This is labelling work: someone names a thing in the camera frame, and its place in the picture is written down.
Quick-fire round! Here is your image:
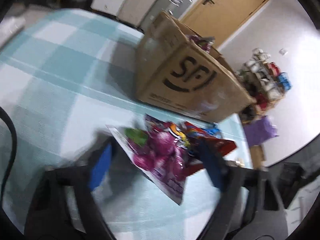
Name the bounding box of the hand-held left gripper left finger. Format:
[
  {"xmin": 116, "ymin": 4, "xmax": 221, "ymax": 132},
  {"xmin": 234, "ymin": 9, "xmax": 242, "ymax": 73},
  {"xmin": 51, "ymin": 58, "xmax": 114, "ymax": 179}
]
[{"xmin": 24, "ymin": 140, "xmax": 115, "ymax": 240}]

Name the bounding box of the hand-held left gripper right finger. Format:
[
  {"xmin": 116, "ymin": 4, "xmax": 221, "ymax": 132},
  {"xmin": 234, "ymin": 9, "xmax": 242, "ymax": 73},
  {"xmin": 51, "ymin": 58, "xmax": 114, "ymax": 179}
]
[{"xmin": 197, "ymin": 139, "xmax": 288, "ymax": 240}]

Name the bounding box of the red chip bag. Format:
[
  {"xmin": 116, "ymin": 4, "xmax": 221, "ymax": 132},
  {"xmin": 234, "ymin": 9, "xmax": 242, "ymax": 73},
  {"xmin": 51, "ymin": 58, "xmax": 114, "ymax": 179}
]
[{"xmin": 184, "ymin": 121, "xmax": 237, "ymax": 178}]

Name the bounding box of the large purple silver snack packet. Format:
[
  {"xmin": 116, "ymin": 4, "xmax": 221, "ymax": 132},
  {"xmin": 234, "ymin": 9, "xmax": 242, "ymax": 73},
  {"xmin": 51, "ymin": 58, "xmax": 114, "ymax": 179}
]
[{"xmin": 106, "ymin": 114, "xmax": 200, "ymax": 205}]

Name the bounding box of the brown cardboard box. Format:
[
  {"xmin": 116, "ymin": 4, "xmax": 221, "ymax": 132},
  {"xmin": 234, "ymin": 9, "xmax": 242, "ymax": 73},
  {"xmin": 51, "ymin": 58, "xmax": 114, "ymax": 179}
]
[{"xmin": 135, "ymin": 10, "xmax": 257, "ymax": 123}]

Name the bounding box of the small purple snack packet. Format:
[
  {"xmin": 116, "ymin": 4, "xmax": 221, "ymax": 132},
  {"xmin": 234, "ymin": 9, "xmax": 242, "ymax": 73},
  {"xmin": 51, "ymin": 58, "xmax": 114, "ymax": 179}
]
[{"xmin": 187, "ymin": 34, "xmax": 215, "ymax": 53}]

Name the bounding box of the small cardboard box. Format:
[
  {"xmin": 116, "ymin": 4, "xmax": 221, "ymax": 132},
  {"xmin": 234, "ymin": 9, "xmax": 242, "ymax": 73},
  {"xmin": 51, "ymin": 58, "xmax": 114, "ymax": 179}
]
[{"xmin": 250, "ymin": 145, "xmax": 267, "ymax": 168}]

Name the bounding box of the purple bag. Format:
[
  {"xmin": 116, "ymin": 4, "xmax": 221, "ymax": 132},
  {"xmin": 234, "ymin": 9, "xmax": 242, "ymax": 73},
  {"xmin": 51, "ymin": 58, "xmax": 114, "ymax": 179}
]
[{"xmin": 244, "ymin": 116, "xmax": 278, "ymax": 147}]

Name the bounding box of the wooden door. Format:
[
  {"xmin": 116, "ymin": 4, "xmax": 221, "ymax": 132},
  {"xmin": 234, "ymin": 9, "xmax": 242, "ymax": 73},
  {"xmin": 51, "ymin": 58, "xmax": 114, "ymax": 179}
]
[{"xmin": 180, "ymin": 0, "xmax": 270, "ymax": 48}]

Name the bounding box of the silver suitcase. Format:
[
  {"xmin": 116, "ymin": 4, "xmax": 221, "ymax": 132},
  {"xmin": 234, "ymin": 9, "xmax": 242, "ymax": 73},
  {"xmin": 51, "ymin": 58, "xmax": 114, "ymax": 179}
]
[{"xmin": 140, "ymin": 0, "xmax": 194, "ymax": 33}]

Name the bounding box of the black cable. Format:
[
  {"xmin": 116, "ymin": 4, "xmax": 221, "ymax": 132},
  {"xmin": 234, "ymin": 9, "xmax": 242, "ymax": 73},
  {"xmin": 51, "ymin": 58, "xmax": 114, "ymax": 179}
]
[{"xmin": 0, "ymin": 106, "xmax": 18, "ymax": 200}]

